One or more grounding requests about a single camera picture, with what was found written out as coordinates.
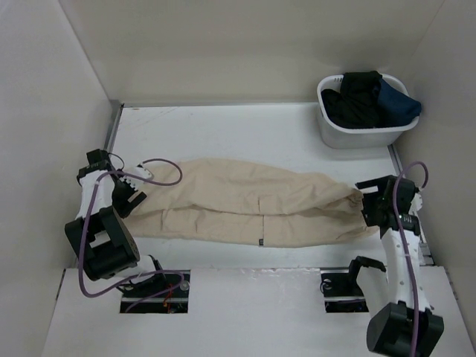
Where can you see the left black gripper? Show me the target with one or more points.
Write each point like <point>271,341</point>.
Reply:
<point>123,206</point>

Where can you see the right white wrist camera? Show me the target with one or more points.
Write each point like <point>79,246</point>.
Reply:
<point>416,203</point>

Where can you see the navy blue trousers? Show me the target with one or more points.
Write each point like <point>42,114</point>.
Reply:
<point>395,108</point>

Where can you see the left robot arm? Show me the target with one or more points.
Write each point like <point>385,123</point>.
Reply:
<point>103,244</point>

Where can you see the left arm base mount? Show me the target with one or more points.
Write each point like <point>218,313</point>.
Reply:
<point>161,294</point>

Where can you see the beige trousers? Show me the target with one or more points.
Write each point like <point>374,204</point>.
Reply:
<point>240,202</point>

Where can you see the black trousers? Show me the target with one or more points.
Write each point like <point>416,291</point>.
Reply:
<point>354,106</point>

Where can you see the white laundry basket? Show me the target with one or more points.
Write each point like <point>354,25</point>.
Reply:
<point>340,138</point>

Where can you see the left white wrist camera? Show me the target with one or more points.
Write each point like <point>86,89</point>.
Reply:
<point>140,173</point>

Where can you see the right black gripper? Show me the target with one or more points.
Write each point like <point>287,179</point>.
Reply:
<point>368,213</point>

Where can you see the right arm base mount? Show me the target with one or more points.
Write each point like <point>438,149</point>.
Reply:
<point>341,294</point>

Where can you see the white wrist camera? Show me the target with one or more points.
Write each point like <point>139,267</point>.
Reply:
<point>140,173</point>
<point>416,203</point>

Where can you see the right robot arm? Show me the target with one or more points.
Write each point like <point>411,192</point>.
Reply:
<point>401,321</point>

